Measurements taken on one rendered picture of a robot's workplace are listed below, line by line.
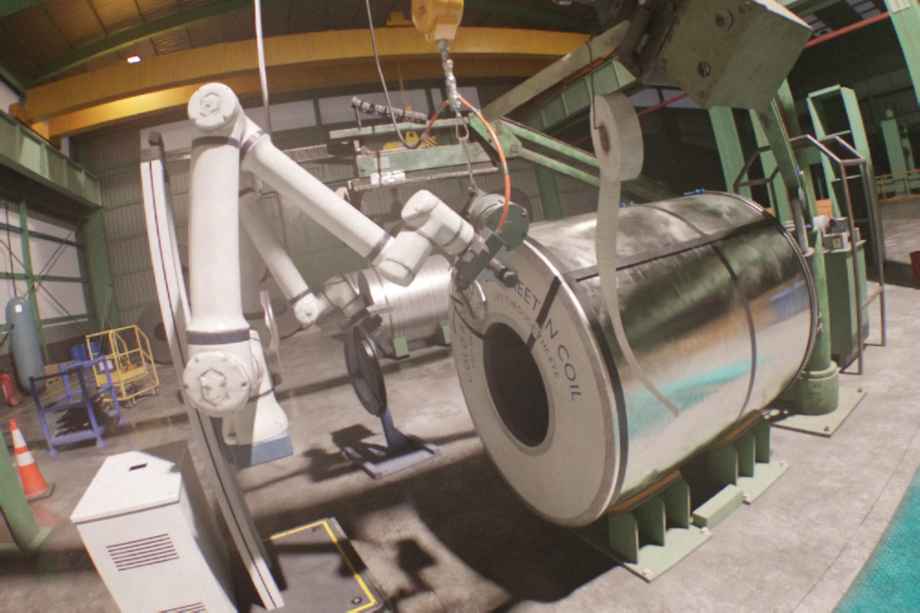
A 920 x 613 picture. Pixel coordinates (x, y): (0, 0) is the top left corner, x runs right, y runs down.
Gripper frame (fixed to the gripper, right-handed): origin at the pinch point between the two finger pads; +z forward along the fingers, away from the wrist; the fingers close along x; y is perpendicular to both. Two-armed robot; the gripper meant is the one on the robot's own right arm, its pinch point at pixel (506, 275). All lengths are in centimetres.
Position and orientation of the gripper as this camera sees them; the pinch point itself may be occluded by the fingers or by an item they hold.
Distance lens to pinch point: 125.1
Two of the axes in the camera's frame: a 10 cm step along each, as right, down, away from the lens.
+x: -6.3, 7.7, 0.8
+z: 6.9, 5.1, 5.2
